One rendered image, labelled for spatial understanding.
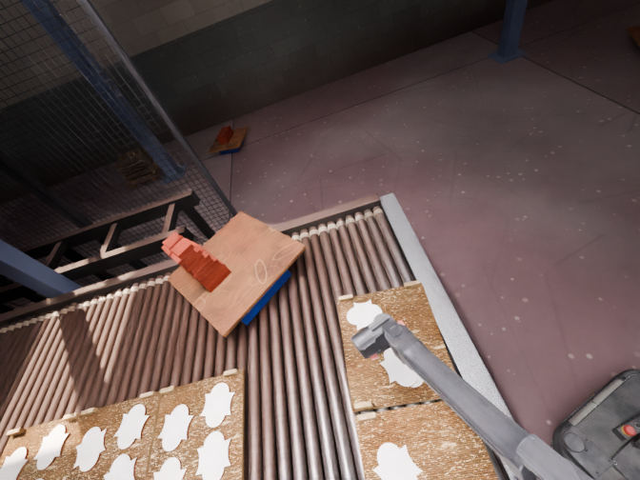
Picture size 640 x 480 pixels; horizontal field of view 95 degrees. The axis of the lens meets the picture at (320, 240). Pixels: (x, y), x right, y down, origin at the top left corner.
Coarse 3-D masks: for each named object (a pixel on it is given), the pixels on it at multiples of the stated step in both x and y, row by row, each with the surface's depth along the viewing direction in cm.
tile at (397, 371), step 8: (384, 352) 100; (392, 352) 99; (384, 360) 99; (392, 360) 98; (392, 368) 96; (400, 368) 96; (408, 368) 95; (392, 376) 95; (400, 376) 94; (408, 376) 94; (416, 376) 93; (400, 384) 93; (408, 384) 92
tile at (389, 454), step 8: (384, 448) 87; (392, 448) 86; (384, 456) 85; (392, 456) 85; (400, 456) 84; (408, 456) 84; (384, 464) 84; (392, 464) 84; (400, 464) 83; (408, 464) 83; (376, 472) 84; (384, 472) 83; (392, 472) 83; (400, 472) 82; (408, 472) 82; (416, 472) 81
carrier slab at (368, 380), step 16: (400, 288) 118; (416, 288) 116; (352, 304) 119; (384, 304) 116; (400, 304) 114; (416, 304) 112; (416, 320) 108; (432, 320) 107; (416, 336) 105; (432, 336) 103; (352, 352) 107; (432, 352) 100; (352, 368) 104; (368, 368) 102; (384, 368) 101; (352, 384) 101; (368, 384) 99; (384, 384) 98; (352, 400) 97; (368, 400) 96; (384, 400) 95; (400, 400) 94; (416, 400) 93
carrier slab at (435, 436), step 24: (408, 408) 92; (432, 408) 90; (360, 432) 91; (384, 432) 90; (408, 432) 88; (432, 432) 87; (456, 432) 85; (432, 456) 83; (456, 456) 82; (480, 456) 81
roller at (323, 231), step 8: (320, 224) 154; (320, 232) 151; (328, 232) 153; (328, 240) 147; (328, 248) 143; (328, 256) 140; (328, 264) 137; (336, 272) 134; (336, 280) 130; (336, 288) 128; (336, 296) 125; (336, 304) 124
